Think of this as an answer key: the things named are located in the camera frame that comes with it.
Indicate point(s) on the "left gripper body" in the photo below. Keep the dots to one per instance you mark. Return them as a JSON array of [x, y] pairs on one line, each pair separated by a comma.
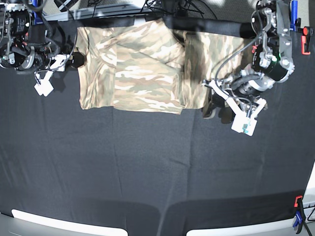
[[240, 87]]

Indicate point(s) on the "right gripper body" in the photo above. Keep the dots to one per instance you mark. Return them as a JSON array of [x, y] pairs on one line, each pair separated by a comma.
[[35, 58]]

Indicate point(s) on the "camouflage t-shirt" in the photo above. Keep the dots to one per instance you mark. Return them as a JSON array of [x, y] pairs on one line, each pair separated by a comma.
[[151, 68]]

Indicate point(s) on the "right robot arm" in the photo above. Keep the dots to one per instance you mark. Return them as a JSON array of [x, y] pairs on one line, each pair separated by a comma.
[[26, 40]]

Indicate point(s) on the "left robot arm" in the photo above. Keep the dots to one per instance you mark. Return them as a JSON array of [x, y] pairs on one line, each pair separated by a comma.
[[271, 63]]

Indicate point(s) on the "blue bar clamp far left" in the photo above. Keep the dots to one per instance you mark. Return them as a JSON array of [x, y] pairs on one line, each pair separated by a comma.
[[37, 15]]

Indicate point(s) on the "blue bar clamp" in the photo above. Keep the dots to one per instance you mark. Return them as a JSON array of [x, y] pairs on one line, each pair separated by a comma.
[[37, 15], [295, 21]]

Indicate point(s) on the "blue bar clamp far right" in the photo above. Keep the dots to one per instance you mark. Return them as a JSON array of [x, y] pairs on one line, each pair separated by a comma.
[[295, 21]]

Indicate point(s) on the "orange black clamp far right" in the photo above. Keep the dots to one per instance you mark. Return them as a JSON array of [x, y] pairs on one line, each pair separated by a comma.
[[307, 33]]

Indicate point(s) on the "black table cloth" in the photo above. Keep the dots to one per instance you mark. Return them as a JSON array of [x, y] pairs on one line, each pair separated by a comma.
[[154, 173]]

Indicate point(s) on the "blue orange clamp near right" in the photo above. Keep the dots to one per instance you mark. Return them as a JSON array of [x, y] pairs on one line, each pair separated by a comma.
[[299, 215]]

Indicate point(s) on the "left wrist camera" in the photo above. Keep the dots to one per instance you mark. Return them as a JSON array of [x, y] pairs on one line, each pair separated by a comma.
[[244, 124]]

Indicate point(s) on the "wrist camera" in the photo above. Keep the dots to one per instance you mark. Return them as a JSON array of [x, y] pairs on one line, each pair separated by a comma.
[[244, 124], [45, 88]]

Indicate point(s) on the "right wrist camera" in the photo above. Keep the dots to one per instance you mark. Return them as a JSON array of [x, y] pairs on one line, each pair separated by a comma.
[[45, 88]]

